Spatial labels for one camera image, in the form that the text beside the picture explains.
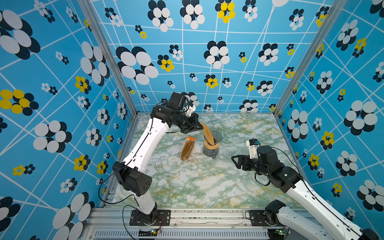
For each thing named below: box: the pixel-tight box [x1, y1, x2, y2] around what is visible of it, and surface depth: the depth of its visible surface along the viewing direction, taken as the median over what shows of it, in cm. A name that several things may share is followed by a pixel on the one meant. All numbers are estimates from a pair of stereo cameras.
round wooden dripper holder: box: [203, 139, 221, 150], surface depth 91 cm
